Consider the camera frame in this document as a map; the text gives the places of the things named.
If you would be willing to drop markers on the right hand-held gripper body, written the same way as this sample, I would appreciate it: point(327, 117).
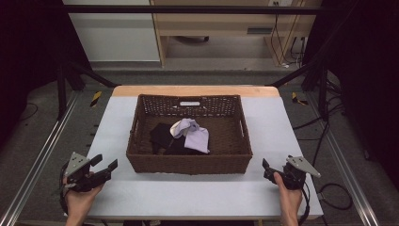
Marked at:
point(294, 175)

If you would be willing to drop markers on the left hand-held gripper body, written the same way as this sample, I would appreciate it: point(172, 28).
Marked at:
point(78, 175)

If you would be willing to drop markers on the person's right hand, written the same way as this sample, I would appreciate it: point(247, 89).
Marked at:
point(289, 197)

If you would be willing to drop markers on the person's left hand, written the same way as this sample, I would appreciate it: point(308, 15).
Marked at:
point(80, 201)

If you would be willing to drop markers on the black cloth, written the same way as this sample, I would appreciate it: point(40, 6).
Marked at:
point(182, 149)
point(161, 135)

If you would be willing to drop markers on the yellow black tape marker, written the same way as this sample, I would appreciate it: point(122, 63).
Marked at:
point(297, 99)
point(96, 98)

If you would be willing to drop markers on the black metal stand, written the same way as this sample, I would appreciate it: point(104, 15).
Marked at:
point(61, 94)
point(322, 91)

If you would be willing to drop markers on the light purple cloth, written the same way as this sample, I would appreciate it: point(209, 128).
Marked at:
point(196, 136)

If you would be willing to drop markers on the brown wicker basket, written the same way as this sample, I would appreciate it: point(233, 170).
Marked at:
point(188, 163)

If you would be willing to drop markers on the dark curtain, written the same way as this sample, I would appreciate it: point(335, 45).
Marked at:
point(28, 47)
point(367, 78)

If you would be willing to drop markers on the white cabinet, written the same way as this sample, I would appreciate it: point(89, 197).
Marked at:
point(116, 34)

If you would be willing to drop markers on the aluminium floor rail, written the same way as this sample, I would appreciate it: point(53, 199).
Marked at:
point(348, 175)
point(40, 157)

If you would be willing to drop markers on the black horizontal frame bar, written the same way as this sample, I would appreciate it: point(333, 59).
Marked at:
point(188, 9)

